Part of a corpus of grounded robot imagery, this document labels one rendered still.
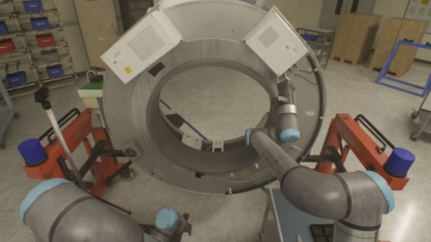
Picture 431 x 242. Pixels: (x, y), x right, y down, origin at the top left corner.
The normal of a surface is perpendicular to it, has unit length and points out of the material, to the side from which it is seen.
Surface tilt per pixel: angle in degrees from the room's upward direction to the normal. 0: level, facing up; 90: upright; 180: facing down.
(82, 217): 23
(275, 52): 90
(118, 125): 90
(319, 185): 31
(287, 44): 90
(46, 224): 45
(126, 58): 90
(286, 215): 0
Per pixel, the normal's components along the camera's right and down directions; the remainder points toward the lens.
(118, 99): -0.04, 0.49
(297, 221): 0.00, -0.87
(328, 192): -0.37, -0.46
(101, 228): 0.58, -0.57
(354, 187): 0.03, -0.65
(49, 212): -0.18, -0.60
